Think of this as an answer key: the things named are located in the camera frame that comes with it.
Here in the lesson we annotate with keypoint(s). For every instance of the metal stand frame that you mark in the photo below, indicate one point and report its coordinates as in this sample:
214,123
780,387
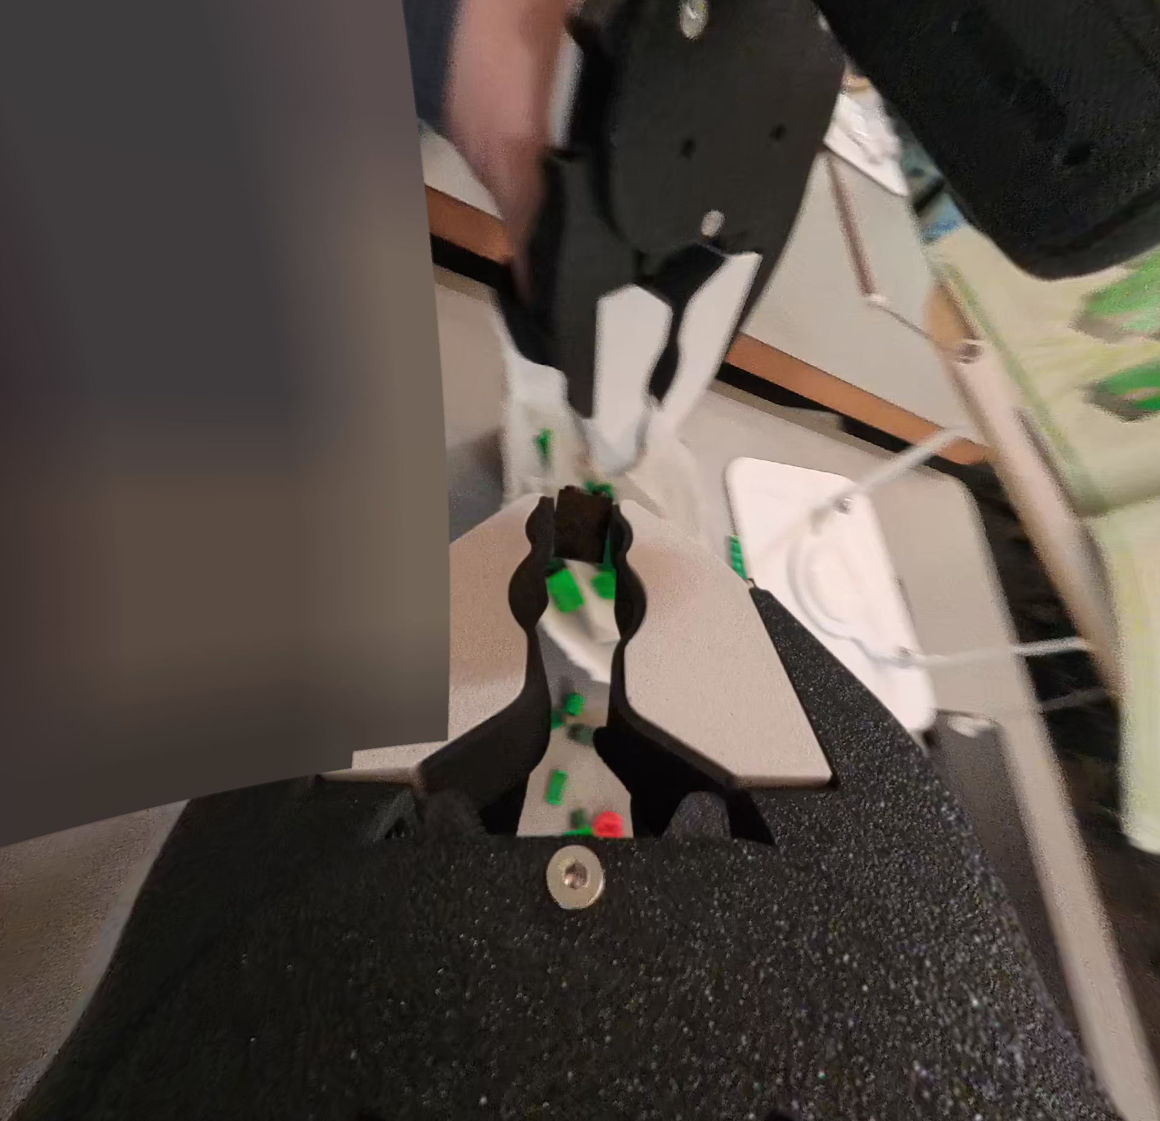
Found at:
1033,523

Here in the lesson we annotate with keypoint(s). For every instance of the light grey table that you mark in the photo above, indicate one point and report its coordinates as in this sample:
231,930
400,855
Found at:
842,323

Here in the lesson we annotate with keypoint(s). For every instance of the person's left hand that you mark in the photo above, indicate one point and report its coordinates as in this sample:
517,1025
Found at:
506,88

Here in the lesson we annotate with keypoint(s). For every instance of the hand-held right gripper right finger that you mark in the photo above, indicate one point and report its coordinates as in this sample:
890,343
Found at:
715,686

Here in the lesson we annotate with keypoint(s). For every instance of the white printed paper bag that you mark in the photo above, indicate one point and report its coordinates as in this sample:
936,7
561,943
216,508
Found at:
534,396

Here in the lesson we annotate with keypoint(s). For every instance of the long green plate brick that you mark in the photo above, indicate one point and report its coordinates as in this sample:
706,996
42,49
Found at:
739,559

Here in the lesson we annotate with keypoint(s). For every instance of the scattered small green bricks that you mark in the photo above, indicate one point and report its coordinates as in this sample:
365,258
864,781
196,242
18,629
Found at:
561,591

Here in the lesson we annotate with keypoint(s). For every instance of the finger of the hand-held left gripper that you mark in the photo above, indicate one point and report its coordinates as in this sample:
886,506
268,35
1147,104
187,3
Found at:
624,359
719,313

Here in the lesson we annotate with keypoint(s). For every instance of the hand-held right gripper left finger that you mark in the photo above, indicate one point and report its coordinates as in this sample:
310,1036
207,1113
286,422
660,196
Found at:
488,631

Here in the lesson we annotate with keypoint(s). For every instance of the small red brick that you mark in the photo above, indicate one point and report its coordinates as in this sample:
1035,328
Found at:
609,824

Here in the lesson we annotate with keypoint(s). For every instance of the white paper sheet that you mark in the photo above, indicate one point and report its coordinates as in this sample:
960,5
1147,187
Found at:
873,132

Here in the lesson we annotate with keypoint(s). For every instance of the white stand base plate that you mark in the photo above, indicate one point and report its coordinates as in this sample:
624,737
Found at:
870,594

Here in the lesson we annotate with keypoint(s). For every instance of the dark green brick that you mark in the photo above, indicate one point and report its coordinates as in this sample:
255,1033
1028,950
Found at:
580,524

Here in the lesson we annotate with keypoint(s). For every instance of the green printed white box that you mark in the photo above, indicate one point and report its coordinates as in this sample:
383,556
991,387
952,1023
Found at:
1042,396

